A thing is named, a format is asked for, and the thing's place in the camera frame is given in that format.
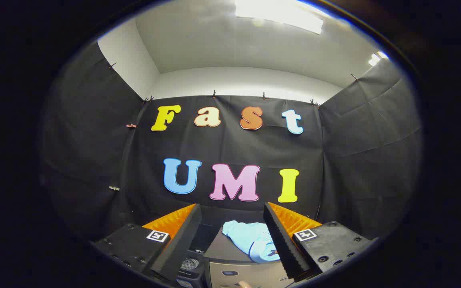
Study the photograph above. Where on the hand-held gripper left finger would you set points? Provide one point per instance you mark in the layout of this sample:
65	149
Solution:
182	236

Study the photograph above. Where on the small ceiling light panel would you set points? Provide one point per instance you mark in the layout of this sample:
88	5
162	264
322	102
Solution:
375	58

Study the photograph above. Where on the light blue shirt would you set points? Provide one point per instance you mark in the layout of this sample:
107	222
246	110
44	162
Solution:
250	240

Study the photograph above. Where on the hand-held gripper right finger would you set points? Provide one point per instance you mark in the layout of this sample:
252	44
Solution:
284	244

